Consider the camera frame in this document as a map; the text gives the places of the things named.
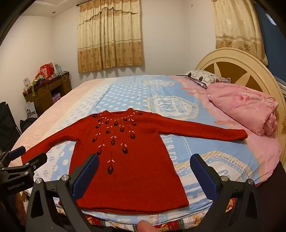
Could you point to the dark window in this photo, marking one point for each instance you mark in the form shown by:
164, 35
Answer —
272, 40

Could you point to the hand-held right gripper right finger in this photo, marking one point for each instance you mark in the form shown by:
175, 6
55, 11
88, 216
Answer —
204, 176

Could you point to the blue polka dot printed bedsheet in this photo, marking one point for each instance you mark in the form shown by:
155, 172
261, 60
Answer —
125, 93

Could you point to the beige patterned curtain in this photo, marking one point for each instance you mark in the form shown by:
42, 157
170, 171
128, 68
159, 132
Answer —
109, 35
236, 24

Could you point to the striped cloth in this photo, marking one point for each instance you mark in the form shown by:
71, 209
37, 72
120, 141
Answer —
35, 83

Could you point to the folded pink quilt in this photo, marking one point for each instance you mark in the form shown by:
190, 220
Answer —
241, 107

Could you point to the brown wooden desk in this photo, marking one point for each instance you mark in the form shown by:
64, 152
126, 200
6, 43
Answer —
44, 96

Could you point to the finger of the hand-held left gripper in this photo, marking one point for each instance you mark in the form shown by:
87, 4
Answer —
17, 151
38, 161

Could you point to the cartoon printed mattress cover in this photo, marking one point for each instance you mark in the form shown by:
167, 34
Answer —
178, 224

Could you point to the black bag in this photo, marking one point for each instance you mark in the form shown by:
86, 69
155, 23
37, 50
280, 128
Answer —
28, 125

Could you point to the purple box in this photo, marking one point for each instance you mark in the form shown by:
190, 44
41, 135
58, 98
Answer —
56, 97

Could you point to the person's right hand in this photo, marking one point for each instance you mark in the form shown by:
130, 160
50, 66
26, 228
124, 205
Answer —
145, 226

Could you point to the cream round bed headboard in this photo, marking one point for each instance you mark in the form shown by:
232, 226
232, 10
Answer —
250, 69

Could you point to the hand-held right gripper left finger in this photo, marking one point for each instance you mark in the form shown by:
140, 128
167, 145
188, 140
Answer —
86, 176

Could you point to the white printed bag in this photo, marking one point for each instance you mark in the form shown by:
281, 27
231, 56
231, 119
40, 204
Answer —
31, 109

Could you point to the black folding chair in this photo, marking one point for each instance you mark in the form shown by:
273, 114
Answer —
7, 125

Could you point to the white card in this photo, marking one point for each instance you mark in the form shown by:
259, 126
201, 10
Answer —
26, 84

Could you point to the red gift bag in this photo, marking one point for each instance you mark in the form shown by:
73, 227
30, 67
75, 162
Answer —
46, 70

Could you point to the light blue paper bag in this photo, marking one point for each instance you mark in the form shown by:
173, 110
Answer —
57, 68

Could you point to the red embroidered knit sweater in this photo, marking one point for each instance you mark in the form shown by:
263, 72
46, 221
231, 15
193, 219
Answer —
134, 178

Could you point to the patterned white brown pillow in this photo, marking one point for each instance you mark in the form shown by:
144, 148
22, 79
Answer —
204, 77

